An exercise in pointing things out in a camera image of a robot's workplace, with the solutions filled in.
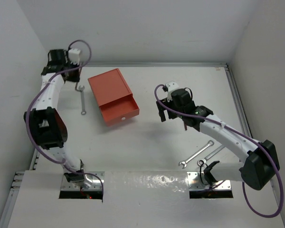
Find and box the orange top drawer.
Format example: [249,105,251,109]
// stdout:
[99,95,140,126]

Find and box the orange drawer cabinet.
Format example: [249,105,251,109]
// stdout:
[87,68,140,127]

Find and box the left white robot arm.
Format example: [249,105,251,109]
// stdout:
[24,48,87,188]

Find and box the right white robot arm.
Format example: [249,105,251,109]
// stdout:
[156,85,280,190]

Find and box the silver open-end wrench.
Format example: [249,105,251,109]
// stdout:
[179,140,215,169]

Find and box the silver ratchet wrench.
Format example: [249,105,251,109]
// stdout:
[197,145,225,167]

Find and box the white front cover board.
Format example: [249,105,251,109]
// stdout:
[9,171,283,228]

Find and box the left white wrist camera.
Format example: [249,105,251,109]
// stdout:
[68,48,82,65]

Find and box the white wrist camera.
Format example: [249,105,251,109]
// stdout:
[163,81,180,102]
[68,48,82,65]

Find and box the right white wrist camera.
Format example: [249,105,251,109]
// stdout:
[163,81,180,102]

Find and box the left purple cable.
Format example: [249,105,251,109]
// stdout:
[25,39,105,198]

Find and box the purple cable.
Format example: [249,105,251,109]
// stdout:
[25,39,105,198]
[154,84,285,218]

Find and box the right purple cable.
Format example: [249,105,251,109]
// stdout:
[154,84,285,218]

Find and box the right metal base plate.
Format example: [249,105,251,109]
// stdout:
[187,171,232,191]

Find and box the metal base plate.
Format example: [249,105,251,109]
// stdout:
[60,172,104,191]
[187,171,232,191]

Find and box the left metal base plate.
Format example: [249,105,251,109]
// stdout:
[60,172,104,191]

